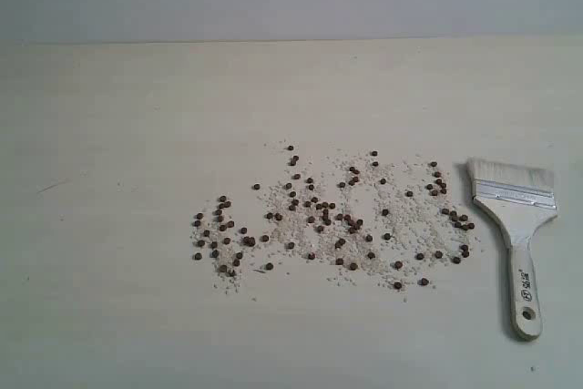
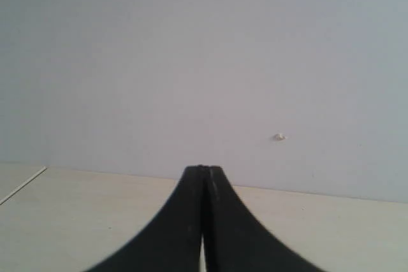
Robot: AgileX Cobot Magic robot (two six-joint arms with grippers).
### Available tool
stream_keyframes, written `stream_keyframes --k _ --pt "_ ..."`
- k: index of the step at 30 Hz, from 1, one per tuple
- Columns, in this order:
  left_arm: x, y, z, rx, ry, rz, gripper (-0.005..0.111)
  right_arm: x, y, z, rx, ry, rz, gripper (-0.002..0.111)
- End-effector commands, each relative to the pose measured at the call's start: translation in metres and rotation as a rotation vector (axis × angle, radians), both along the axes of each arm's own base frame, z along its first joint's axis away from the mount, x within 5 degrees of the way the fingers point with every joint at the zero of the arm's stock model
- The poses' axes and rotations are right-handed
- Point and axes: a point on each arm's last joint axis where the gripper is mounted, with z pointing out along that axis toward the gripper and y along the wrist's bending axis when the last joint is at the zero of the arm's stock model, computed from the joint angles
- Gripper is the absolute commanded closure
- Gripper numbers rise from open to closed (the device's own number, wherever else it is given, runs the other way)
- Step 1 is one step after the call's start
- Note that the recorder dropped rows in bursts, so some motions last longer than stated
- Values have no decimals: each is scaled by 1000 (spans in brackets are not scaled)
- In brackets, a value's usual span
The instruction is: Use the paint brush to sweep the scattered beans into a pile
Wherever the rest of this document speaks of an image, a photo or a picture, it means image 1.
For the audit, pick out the white paint brush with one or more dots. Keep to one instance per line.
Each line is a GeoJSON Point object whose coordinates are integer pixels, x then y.
{"type": "Point", "coordinates": [520, 199]}

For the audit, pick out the scattered rice and brown pellets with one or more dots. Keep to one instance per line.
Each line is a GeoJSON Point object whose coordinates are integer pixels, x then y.
{"type": "Point", "coordinates": [389, 218]}

